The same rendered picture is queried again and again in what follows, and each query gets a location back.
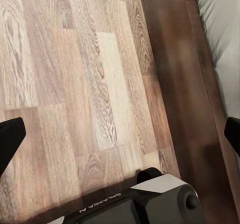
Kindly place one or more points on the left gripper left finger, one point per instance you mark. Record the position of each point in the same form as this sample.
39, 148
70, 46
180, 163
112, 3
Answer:
12, 133

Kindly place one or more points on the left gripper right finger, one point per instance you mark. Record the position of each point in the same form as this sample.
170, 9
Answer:
232, 133

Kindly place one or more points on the bed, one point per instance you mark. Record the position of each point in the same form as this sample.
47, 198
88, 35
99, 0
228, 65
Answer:
196, 49

